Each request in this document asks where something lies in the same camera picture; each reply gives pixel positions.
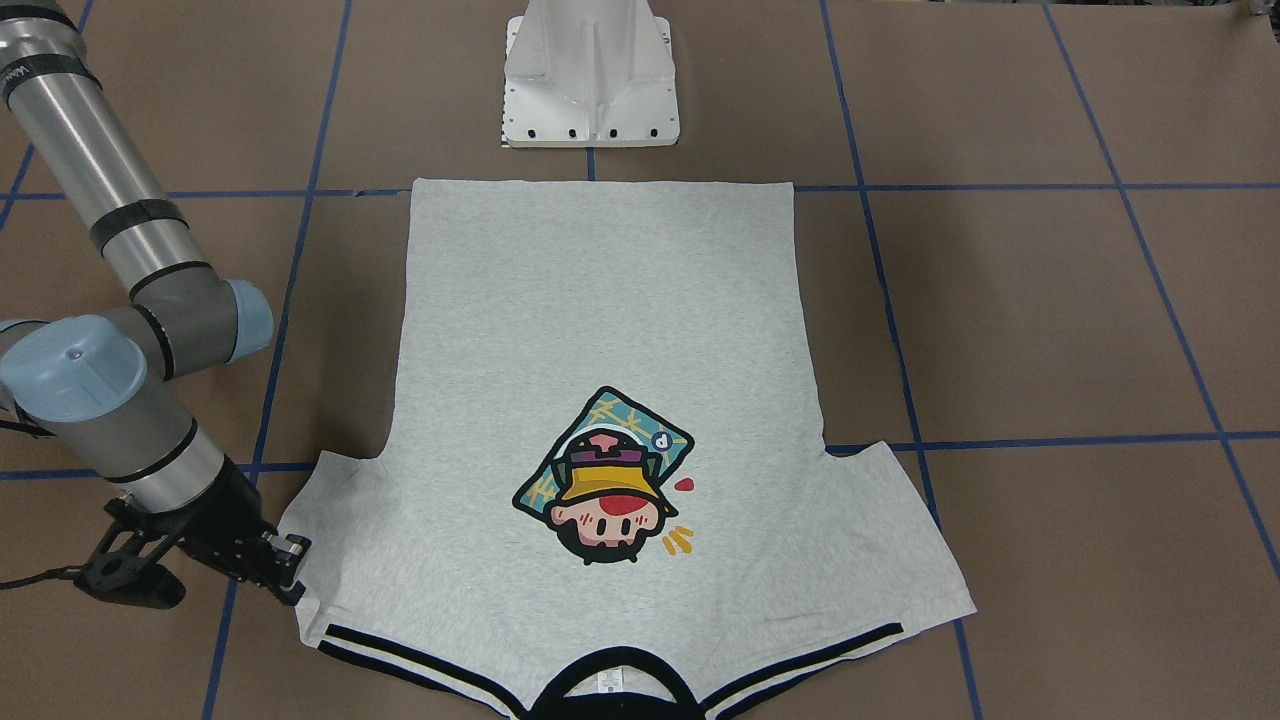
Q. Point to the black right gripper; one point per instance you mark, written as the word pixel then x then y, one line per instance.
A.
pixel 227 518

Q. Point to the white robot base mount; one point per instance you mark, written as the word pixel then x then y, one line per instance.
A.
pixel 589 75

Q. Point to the grey cartoon print t-shirt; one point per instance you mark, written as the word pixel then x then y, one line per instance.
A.
pixel 605 491

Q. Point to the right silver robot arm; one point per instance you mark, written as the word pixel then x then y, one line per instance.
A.
pixel 100 381

